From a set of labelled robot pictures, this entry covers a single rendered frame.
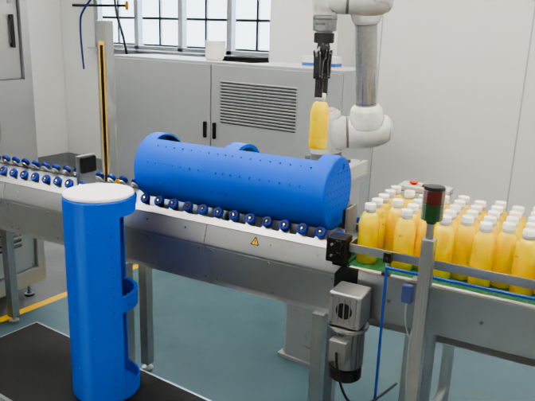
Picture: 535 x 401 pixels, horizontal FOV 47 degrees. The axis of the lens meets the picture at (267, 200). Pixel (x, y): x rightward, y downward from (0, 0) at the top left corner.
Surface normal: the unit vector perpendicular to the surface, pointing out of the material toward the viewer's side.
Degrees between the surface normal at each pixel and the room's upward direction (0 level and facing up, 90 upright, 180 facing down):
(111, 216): 90
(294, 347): 90
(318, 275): 110
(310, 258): 71
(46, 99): 90
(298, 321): 90
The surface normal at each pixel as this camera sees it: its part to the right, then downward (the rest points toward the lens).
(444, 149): -0.57, 0.20
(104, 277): 0.33, 0.26
